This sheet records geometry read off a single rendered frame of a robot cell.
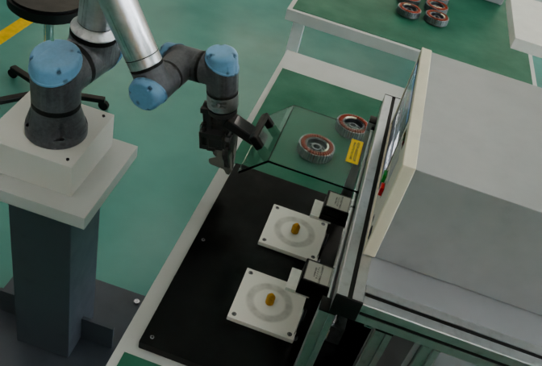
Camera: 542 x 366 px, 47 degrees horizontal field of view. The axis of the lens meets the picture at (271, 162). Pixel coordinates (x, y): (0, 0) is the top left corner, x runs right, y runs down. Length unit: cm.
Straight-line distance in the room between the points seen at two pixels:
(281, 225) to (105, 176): 48
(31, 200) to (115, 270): 89
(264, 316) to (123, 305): 101
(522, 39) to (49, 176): 132
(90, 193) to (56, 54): 36
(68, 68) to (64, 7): 138
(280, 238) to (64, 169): 55
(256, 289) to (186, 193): 139
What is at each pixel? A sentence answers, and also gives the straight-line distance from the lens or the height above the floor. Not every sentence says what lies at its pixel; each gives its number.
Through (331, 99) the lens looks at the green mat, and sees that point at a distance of 218.
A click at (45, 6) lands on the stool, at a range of 286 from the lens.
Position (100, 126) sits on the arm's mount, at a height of 85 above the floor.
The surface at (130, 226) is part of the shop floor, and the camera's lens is 260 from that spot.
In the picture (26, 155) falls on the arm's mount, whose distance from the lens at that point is 161.
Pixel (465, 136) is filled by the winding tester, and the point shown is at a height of 132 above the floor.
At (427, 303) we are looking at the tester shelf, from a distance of 108.
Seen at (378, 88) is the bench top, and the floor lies 75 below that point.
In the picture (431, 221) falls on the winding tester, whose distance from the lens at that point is 104.
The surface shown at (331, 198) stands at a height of 92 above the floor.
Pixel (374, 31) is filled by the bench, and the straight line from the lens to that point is 277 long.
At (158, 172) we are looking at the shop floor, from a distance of 286.
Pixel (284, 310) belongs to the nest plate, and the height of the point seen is 78.
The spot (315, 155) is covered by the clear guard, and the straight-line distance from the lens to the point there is 136.
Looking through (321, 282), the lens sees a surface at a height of 92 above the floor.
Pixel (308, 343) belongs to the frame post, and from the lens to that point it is 115.
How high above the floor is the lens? 186
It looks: 38 degrees down
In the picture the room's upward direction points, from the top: 16 degrees clockwise
